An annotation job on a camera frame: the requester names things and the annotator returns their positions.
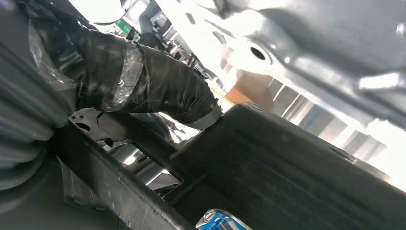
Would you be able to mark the brown cardboard box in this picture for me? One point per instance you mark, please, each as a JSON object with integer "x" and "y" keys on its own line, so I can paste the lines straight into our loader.
{"x": 247, "y": 90}

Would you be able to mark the stamped sheet metal panel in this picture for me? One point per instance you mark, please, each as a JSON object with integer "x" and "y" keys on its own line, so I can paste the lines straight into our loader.
{"x": 317, "y": 47}

